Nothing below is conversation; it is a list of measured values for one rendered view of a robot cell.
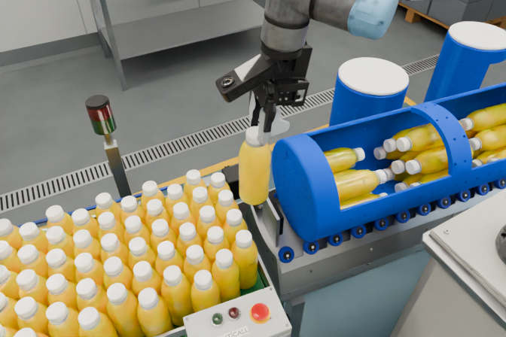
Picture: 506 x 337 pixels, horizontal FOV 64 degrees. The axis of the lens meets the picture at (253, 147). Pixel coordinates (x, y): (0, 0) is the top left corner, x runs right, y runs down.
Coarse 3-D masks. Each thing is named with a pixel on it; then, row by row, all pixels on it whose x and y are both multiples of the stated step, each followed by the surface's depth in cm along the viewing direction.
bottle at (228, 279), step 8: (216, 264) 95; (232, 264) 95; (216, 272) 95; (224, 272) 94; (232, 272) 95; (216, 280) 96; (224, 280) 95; (232, 280) 96; (224, 288) 97; (232, 288) 98; (224, 296) 100; (232, 296) 100
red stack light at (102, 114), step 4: (108, 104) 112; (88, 108) 111; (100, 108) 111; (104, 108) 111; (108, 108) 112; (88, 112) 111; (92, 112) 110; (96, 112) 110; (100, 112) 111; (104, 112) 111; (108, 112) 113; (112, 112) 115; (92, 116) 111; (96, 116) 111; (100, 116) 111; (104, 116) 112; (108, 116) 113; (96, 120) 112; (100, 120) 112
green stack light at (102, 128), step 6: (90, 120) 114; (108, 120) 114; (114, 120) 117; (96, 126) 114; (102, 126) 114; (108, 126) 115; (114, 126) 117; (96, 132) 116; (102, 132) 115; (108, 132) 116
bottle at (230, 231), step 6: (240, 222) 104; (222, 228) 106; (228, 228) 104; (234, 228) 103; (240, 228) 104; (246, 228) 106; (228, 234) 104; (234, 234) 104; (228, 240) 105; (234, 240) 105
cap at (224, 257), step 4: (220, 252) 95; (224, 252) 95; (228, 252) 95; (216, 256) 94; (220, 256) 94; (224, 256) 94; (228, 256) 94; (232, 256) 94; (216, 260) 94; (220, 260) 93; (224, 260) 93; (228, 260) 93; (232, 260) 95; (220, 264) 93; (224, 264) 93; (228, 264) 93
